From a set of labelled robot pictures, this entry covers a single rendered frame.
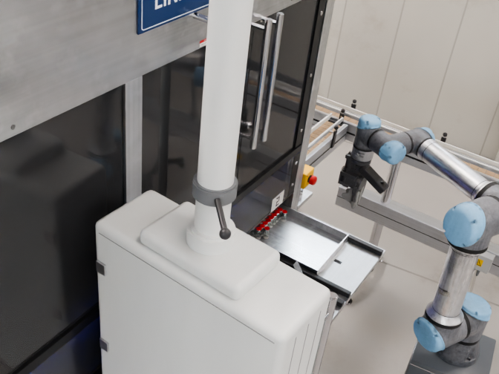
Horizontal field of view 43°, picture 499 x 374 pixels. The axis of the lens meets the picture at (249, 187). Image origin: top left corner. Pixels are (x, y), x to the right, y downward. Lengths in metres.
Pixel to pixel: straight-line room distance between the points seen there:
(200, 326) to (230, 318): 0.10
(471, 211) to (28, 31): 1.23
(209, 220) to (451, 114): 3.73
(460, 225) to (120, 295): 0.95
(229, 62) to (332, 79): 3.92
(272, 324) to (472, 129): 3.79
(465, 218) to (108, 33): 1.07
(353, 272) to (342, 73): 2.75
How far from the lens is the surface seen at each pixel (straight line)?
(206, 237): 1.25
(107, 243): 1.41
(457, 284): 1.99
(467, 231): 1.85
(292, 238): 2.45
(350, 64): 4.88
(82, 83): 1.30
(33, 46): 1.19
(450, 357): 2.30
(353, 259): 2.43
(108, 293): 1.51
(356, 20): 4.76
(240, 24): 1.04
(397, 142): 2.08
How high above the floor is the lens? 2.43
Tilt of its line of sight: 35 degrees down
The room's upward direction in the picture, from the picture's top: 7 degrees clockwise
